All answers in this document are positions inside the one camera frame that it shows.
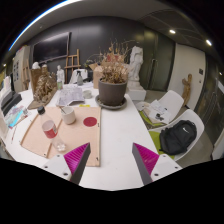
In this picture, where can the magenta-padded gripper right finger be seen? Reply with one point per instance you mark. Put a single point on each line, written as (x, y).
(163, 166)

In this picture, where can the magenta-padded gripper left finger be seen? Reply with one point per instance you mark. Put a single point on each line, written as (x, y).
(56, 165)

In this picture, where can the clear red-labelled drink bottle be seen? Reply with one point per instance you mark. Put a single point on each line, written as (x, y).
(50, 129)

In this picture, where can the light wooden drawing board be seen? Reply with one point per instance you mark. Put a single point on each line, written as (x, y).
(76, 140)

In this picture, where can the black backpack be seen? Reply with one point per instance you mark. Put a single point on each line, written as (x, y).
(176, 136)

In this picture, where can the white ceramic cup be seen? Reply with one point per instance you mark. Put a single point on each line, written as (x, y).
(69, 117)

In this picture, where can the flat round red coaster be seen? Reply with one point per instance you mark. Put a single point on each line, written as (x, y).
(90, 121)

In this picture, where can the metal spoon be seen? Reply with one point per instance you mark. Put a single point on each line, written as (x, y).
(62, 110)

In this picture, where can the papers stack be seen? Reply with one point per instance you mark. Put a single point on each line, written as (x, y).
(156, 111)

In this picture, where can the white chair with green cushion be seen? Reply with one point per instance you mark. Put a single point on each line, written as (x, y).
(199, 123)

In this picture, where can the colourful book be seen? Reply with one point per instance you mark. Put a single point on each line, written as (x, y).
(15, 116)

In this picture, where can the yellow tag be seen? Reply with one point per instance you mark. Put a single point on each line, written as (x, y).
(84, 105)

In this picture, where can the open printed newspaper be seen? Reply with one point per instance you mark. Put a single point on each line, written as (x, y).
(70, 96)

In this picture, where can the grey plant saucer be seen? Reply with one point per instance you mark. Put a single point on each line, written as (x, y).
(100, 104)

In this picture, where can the small grey tape roll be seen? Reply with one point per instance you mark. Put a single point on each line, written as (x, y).
(87, 94)

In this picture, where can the black desk device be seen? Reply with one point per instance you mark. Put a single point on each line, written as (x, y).
(10, 100)

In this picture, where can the small green-labelled plastic bottle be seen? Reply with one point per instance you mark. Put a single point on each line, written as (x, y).
(59, 85)

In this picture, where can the wooden figure sculpture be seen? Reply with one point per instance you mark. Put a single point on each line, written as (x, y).
(187, 88)

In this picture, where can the dark spray bottle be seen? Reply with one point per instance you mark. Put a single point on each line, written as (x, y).
(79, 79)

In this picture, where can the dried plant in grey pot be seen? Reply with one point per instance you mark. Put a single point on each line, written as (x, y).
(111, 93)

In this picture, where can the small white plaster figure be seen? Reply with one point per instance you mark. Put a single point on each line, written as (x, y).
(60, 74)

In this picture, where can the cardboard box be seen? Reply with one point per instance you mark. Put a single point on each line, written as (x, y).
(96, 75)

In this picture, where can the wooden easel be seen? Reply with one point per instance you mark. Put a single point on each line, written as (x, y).
(68, 65)

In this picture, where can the white plaster bust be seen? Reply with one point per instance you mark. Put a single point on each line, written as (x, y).
(35, 65)

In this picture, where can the large white plaster statue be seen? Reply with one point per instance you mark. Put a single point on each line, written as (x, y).
(136, 63)

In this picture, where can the round ceiling spotlight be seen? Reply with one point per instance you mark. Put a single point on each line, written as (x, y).
(208, 42)
(172, 31)

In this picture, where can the long ceiling light strip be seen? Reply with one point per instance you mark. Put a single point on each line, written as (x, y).
(36, 19)

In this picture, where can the black wall screen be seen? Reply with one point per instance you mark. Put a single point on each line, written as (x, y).
(50, 48)

